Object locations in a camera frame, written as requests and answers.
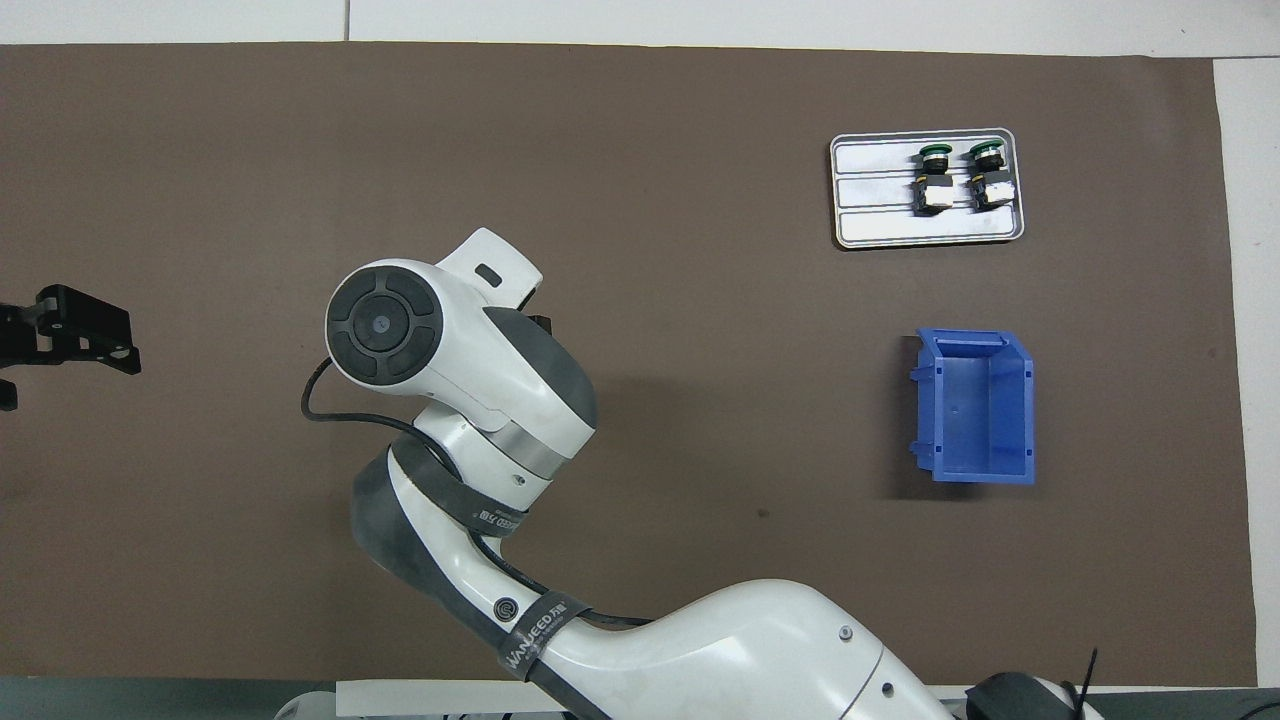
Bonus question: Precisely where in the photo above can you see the brown paper table mat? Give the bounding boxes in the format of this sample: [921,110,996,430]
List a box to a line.
[0,42,1259,689]

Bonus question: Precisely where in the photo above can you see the silver metal tray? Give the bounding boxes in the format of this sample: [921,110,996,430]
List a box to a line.
[829,128,1027,251]

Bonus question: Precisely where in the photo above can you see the blue plastic storage bin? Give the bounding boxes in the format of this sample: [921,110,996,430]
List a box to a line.
[908,328,1036,486]

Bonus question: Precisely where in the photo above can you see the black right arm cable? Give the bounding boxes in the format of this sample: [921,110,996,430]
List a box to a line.
[298,355,651,629]

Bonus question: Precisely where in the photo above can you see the green push button switch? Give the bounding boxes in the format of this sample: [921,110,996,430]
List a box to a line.
[966,141,1013,212]
[912,143,964,217]

